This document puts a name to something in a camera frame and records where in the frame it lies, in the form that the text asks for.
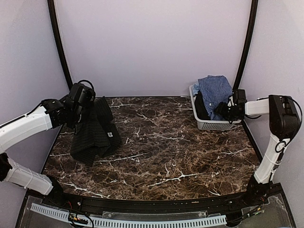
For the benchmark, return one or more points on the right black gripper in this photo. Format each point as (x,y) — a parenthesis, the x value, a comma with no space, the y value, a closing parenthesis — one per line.
(222,109)

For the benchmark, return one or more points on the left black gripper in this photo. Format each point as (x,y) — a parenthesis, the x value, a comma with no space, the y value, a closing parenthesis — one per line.
(91,101)

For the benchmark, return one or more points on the white perforated plastic basket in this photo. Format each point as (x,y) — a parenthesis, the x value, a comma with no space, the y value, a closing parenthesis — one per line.
(210,124)

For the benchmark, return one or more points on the black pinstriped long sleeve shirt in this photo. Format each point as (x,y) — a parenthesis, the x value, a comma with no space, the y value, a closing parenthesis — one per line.
(98,136)

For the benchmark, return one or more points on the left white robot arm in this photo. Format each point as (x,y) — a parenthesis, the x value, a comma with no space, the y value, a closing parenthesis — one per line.
(48,114)

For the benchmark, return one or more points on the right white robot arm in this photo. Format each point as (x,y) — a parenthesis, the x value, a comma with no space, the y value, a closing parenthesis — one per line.
(284,124)

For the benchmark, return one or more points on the blue checkered long sleeve shirt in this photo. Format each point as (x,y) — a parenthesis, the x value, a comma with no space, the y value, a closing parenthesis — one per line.
(214,90)

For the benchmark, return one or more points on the light blue shirt in basket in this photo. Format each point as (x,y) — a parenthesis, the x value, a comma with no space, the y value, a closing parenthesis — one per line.
(195,89)

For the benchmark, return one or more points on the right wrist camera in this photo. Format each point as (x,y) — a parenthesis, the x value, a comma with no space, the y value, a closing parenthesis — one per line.
(238,98)

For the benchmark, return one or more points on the left black frame post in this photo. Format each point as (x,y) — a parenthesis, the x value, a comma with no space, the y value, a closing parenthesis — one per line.
(58,42)

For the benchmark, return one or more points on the black frame post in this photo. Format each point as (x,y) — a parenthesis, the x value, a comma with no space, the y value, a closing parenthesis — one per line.
(58,42)
(247,44)

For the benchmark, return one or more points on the right black frame post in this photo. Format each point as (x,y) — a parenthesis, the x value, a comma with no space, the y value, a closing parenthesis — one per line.
(247,44)

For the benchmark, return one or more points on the black front table rail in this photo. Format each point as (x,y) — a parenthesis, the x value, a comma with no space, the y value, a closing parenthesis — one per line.
(94,205)

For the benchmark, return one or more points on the white slotted cable duct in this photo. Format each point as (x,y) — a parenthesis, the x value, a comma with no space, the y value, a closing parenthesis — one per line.
(98,222)

